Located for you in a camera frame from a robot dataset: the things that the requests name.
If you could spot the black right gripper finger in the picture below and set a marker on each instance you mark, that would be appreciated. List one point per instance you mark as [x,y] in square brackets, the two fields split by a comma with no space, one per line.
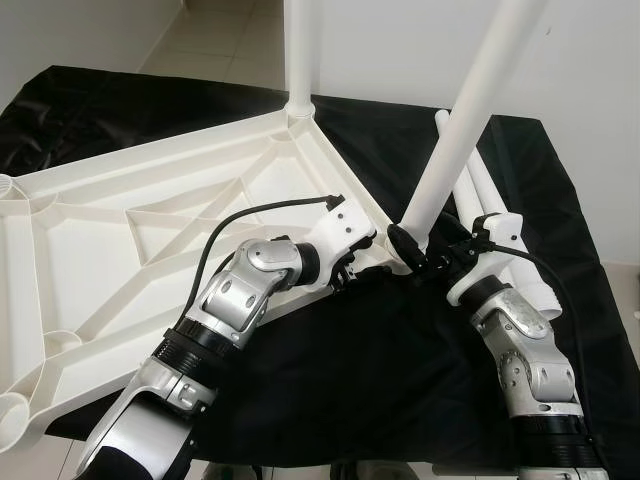
[406,248]
[458,232]

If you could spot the black tablecloth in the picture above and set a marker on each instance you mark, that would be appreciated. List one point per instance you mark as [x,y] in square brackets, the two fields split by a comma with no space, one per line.
[380,380]

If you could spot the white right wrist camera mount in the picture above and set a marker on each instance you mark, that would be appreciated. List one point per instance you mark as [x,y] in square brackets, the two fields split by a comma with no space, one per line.
[490,265]

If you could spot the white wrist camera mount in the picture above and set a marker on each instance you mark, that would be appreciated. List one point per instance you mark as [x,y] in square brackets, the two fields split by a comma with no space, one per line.
[340,230]
[490,265]

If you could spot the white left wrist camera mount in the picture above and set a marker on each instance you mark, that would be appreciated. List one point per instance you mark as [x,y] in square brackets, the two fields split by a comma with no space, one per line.
[340,230]

